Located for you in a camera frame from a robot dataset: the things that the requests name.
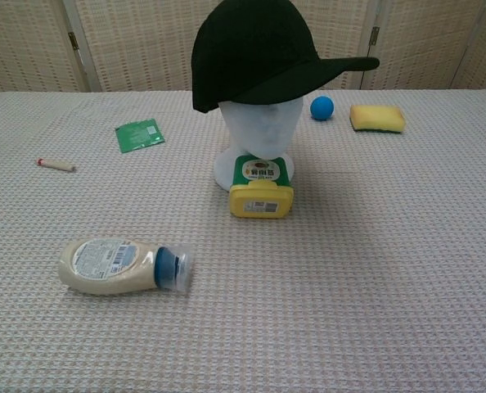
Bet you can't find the black baseball cap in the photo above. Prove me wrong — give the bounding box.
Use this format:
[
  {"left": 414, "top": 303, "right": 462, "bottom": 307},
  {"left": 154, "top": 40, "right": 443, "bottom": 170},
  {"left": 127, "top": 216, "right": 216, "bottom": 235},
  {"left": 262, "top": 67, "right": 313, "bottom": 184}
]
[{"left": 190, "top": 0, "right": 380, "bottom": 115}]

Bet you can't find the white foam mannequin head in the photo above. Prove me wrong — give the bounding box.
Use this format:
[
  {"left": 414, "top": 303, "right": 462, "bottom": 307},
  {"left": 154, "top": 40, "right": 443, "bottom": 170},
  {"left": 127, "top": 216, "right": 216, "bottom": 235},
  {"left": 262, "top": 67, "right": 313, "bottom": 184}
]
[{"left": 213, "top": 97, "right": 306, "bottom": 192}]

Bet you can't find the green container with yellow lid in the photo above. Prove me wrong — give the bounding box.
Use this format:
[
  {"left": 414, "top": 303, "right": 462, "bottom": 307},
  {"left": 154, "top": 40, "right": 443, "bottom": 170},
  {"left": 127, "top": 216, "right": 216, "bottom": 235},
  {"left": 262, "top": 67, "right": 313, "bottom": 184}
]
[{"left": 227, "top": 155, "right": 295, "bottom": 219}]

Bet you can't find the blue ball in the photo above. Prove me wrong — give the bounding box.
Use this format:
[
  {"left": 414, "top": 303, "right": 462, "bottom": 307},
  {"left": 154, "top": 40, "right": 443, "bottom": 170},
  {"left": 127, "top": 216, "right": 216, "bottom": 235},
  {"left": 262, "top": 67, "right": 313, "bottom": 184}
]
[{"left": 309, "top": 95, "right": 335, "bottom": 122}]

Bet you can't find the green foil sachet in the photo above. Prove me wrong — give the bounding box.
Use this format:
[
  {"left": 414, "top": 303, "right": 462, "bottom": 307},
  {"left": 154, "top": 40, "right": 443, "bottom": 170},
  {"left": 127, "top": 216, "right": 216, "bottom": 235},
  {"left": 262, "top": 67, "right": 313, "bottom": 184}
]
[{"left": 114, "top": 117, "right": 166, "bottom": 155}]

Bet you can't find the woven checked tablecloth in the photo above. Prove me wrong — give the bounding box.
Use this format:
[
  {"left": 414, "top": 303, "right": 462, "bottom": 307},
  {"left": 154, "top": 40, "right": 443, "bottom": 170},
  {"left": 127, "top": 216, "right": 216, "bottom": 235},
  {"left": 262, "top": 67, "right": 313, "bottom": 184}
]
[{"left": 0, "top": 87, "right": 486, "bottom": 393}]

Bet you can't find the yellow sponge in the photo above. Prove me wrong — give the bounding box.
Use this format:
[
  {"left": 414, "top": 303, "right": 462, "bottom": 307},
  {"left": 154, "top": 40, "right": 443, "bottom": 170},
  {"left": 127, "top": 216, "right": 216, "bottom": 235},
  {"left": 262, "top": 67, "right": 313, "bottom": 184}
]
[{"left": 349, "top": 103, "right": 407, "bottom": 134}]

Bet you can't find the mayonnaise squeeze bottle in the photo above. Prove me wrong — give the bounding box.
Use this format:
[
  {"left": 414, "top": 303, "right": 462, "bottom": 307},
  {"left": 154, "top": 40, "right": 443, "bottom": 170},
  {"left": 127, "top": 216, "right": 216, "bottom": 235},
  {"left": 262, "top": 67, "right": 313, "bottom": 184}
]
[{"left": 57, "top": 237, "right": 196, "bottom": 297}]

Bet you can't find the bamboo folding screen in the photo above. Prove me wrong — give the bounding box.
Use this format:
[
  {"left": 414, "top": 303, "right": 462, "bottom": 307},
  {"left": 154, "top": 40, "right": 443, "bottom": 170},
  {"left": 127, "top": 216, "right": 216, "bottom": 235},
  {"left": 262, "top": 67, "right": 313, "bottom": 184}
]
[{"left": 0, "top": 0, "right": 486, "bottom": 97}]

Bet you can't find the small tan stick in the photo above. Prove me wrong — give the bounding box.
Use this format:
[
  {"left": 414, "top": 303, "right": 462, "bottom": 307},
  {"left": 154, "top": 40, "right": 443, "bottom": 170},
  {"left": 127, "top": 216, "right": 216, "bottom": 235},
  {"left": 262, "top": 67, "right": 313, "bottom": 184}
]
[{"left": 35, "top": 157, "right": 78, "bottom": 174}]

